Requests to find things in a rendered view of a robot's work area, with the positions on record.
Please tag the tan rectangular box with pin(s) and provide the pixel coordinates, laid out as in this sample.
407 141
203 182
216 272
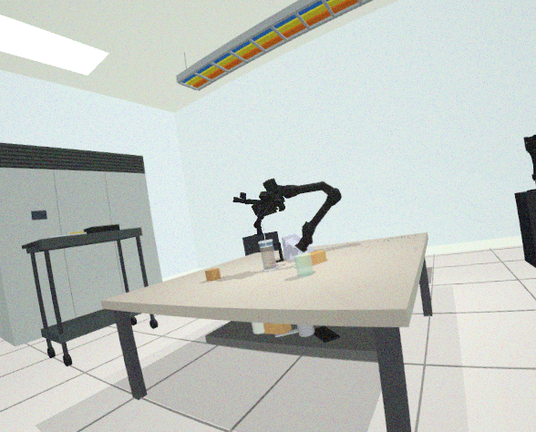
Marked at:
318 257
276 328

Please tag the tan cube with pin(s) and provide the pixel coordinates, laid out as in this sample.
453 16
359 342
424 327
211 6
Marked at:
213 274

